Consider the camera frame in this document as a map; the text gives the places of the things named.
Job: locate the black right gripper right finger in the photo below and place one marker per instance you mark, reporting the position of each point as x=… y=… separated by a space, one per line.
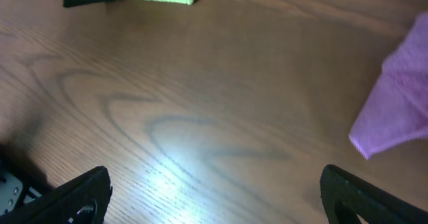
x=348 y=199

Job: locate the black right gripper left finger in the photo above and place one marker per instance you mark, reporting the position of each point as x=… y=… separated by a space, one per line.
x=84 y=199

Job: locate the purple cloth in pile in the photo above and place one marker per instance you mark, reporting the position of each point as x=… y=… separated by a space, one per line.
x=396 y=108

